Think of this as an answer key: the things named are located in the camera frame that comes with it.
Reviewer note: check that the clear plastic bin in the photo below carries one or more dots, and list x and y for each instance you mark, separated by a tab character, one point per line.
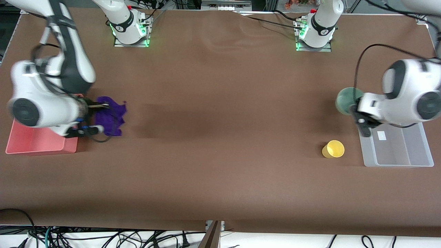
396	148

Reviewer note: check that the pink plastic bin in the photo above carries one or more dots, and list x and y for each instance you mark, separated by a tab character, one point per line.
34	143

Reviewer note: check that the purple cloth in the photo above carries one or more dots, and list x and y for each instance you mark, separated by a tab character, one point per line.
110	120

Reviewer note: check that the yellow cup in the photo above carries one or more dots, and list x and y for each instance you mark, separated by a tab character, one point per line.
334	149

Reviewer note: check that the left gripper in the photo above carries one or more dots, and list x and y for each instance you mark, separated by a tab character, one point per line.
357	100

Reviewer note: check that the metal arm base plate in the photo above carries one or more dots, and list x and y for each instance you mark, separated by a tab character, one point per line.
327	49
144	43

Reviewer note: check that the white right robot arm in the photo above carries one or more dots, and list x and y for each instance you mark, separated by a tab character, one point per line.
24	79

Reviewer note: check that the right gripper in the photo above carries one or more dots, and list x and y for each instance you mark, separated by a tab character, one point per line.
91	106

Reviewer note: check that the grey socket box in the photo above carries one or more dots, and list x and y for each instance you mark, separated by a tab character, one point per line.
225	3

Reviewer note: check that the grey table support post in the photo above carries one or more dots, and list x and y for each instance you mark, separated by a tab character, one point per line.
211	239

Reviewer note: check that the white label sticker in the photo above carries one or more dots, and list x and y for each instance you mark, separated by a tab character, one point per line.
381	135

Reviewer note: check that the orange background items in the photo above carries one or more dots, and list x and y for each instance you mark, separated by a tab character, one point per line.
296	2

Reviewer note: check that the black power plug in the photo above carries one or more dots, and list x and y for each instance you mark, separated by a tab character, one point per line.
185	240

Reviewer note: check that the green bowl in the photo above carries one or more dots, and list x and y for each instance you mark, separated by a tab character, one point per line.
344	100

